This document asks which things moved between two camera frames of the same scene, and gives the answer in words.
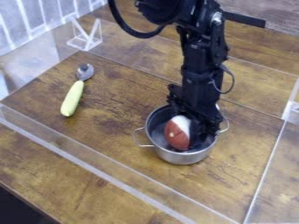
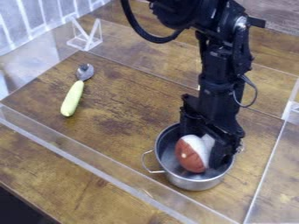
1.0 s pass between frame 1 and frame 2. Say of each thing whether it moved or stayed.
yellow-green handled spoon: stayed
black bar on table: stayed
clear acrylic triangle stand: stayed
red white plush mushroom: moved
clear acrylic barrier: stayed
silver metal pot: moved
